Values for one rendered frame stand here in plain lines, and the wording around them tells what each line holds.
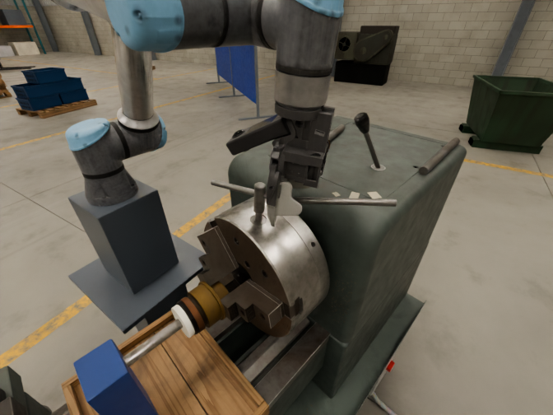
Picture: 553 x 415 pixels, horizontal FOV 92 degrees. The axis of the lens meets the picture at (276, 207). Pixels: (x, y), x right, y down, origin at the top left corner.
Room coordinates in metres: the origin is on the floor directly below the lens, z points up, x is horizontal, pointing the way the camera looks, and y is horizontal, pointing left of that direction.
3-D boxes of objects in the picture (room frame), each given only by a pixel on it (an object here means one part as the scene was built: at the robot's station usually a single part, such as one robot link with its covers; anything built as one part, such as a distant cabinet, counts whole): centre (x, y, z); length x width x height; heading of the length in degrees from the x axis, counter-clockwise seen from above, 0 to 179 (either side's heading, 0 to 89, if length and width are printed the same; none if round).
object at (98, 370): (0.21, 0.29, 1.00); 0.08 x 0.06 x 0.23; 45
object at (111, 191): (0.76, 0.54, 1.15); 0.15 x 0.15 x 0.10
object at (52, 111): (6.05, 4.76, 0.39); 1.20 x 0.80 x 0.79; 157
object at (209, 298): (0.34, 0.15, 1.08); 0.09 x 0.09 x 0.09; 45
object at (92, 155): (0.76, 0.54, 1.27); 0.13 x 0.12 x 0.14; 137
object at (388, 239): (0.75, -0.22, 1.06); 0.59 x 0.48 x 0.39; 135
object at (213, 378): (0.24, 0.25, 0.89); 0.36 x 0.30 x 0.04; 45
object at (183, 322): (0.27, 0.23, 1.08); 0.13 x 0.07 x 0.07; 135
